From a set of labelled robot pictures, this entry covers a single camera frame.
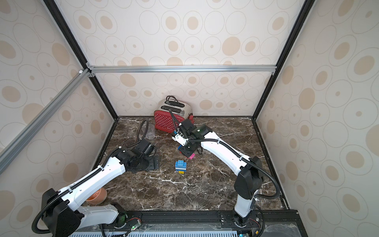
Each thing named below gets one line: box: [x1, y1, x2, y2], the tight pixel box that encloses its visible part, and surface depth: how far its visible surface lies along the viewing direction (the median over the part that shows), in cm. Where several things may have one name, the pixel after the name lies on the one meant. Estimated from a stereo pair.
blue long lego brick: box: [175, 161, 188, 169], surface depth 85 cm
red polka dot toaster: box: [153, 99, 194, 133], surface depth 104 cm
